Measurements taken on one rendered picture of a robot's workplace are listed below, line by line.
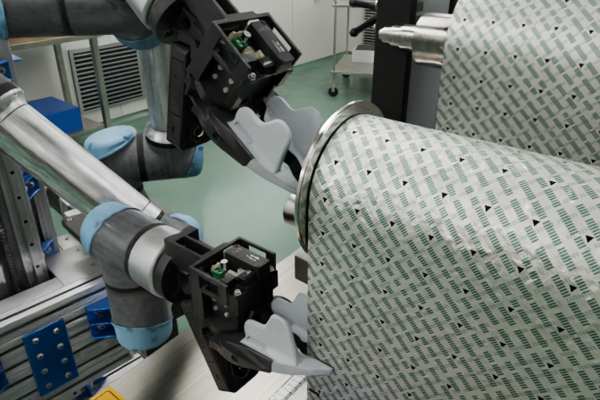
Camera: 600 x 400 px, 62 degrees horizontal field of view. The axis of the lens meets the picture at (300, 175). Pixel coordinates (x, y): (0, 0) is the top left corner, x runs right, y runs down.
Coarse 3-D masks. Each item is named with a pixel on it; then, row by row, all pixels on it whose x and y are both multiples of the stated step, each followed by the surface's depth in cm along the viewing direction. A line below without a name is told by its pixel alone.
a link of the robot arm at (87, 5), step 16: (64, 0) 53; (80, 0) 54; (96, 0) 54; (112, 0) 53; (80, 16) 54; (96, 16) 55; (112, 16) 55; (128, 16) 55; (80, 32) 56; (96, 32) 57; (112, 32) 57; (128, 32) 58; (144, 32) 58; (144, 48) 61
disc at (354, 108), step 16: (336, 112) 40; (352, 112) 42; (368, 112) 44; (336, 128) 40; (320, 144) 39; (304, 160) 39; (304, 176) 39; (304, 192) 39; (304, 208) 40; (304, 224) 40; (304, 240) 41
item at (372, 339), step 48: (336, 288) 41; (336, 336) 43; (384, 336) 40; (432, 336) 36; (480, 336) 34; (336, 384) 45; (384, 384) 41; (432, 384) 38; (480, 384) 35; (528, 384) 33; (576, 384) 31
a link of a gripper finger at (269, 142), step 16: (240, 112) 44; (240, 128) 45; (256, 128) 43; (272, 128) 42; (288, 128) 41; (256, 144) 44; (272, 144) 43; (288, 144) 42; (256, 160) 44; (272, 160) 43; (272, 176) 44; (288, 176) 45
